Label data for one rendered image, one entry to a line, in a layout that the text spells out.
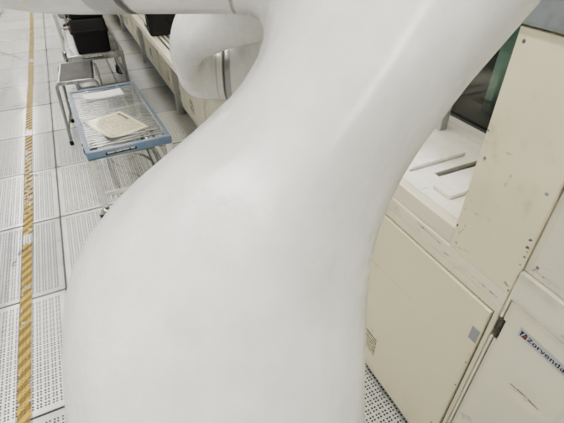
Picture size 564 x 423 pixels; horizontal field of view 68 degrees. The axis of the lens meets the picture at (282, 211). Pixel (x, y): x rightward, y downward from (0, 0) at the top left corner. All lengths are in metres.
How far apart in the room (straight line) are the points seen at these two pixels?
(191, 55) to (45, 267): 1.95
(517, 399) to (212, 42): 0.94
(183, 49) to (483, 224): 0.69
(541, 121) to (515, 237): 0.23
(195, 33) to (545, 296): 0.75
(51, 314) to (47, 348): 0.18
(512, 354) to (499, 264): 0.20
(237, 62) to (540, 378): 0.83
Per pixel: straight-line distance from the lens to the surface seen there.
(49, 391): 1.87
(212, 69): 0.57
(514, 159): 0.86
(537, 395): 1.06
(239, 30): 0.45
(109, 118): 2.56
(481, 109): 1.50
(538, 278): 0.92
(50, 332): 2.04
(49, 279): 2.28
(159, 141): 2.26
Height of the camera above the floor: 1.45
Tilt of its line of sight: 37 degrees down
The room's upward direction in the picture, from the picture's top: straight up
